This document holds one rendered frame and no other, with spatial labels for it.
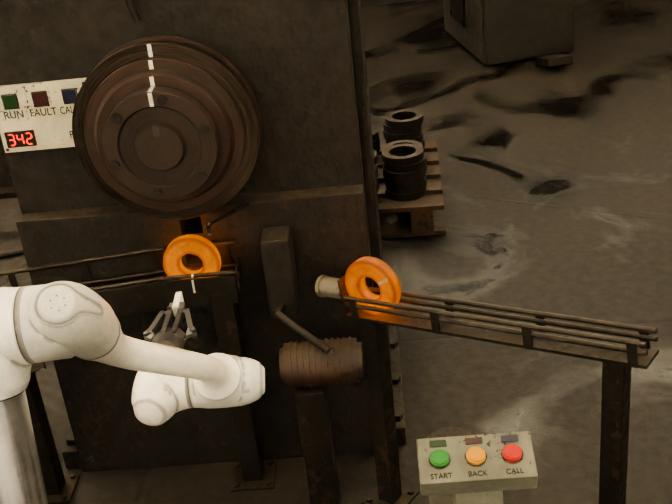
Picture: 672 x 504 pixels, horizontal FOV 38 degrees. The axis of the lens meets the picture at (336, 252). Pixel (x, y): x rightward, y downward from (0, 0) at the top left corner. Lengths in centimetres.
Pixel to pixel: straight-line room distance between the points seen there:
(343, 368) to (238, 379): 54
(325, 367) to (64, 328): 111
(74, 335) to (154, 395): 53
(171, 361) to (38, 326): 40
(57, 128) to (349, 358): 98
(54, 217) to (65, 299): 119
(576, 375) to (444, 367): 44
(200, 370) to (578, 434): 148
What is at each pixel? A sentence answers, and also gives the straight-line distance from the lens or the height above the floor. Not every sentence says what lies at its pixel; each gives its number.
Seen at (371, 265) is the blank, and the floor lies 78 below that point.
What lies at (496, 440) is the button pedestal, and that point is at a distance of 213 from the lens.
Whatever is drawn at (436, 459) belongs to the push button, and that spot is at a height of 61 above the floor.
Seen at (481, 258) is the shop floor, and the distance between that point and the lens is 415.
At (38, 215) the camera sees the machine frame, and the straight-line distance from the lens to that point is 285.
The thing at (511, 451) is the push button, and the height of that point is 61.
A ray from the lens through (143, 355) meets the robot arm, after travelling 193.
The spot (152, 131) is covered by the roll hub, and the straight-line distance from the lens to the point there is 244.
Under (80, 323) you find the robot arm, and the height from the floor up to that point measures 115.
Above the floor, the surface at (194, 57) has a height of 131.
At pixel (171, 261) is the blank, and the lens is 270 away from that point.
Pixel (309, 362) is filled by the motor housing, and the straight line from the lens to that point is 262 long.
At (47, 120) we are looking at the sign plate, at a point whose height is 114.
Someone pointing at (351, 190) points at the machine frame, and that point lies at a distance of 267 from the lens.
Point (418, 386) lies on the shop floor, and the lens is 337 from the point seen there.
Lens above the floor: 192
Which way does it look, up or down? 27 degrees down
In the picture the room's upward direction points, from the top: 6 degrees counter-clockwise
